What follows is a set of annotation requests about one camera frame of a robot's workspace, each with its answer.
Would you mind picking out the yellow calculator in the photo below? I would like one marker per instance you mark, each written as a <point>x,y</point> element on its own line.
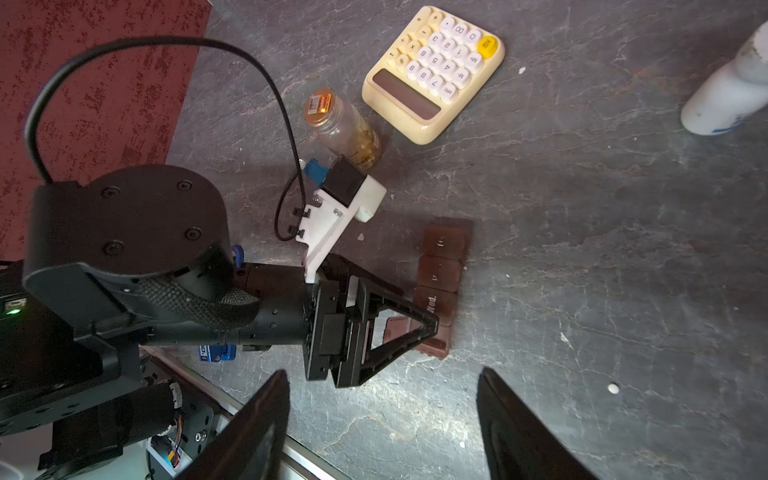
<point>431,72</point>

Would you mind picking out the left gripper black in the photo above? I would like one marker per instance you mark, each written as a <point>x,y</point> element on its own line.
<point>359,327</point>

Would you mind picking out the brown weekly pill organizer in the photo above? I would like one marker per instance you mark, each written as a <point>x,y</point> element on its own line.
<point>438,281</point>

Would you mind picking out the white pill bottle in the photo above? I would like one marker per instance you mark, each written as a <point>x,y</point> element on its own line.
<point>731,94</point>

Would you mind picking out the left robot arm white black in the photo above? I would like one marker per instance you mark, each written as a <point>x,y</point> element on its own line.
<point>142,257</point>

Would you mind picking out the clear amber pill bottle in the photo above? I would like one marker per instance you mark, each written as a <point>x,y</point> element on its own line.
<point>340,127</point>

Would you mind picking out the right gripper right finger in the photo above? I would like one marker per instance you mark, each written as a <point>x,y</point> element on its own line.
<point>517,444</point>

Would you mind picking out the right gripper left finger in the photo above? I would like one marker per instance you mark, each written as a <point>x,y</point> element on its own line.
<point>222,439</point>

